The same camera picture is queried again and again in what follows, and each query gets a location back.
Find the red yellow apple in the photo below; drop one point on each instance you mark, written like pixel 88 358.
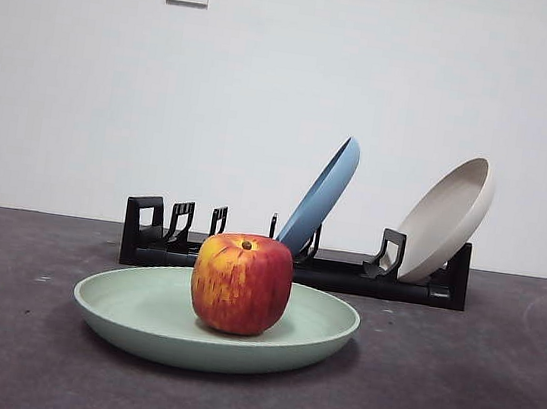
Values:
pixel 242 286

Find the green plate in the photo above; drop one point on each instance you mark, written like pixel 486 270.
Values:
pixel 139 308

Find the blue plate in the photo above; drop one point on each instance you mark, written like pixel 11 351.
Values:
pixel 328 191

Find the black plate rack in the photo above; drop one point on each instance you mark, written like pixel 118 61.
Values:
pixel 344 279

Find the beige plate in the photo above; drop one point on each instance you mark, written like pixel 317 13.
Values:
pixel 442 222

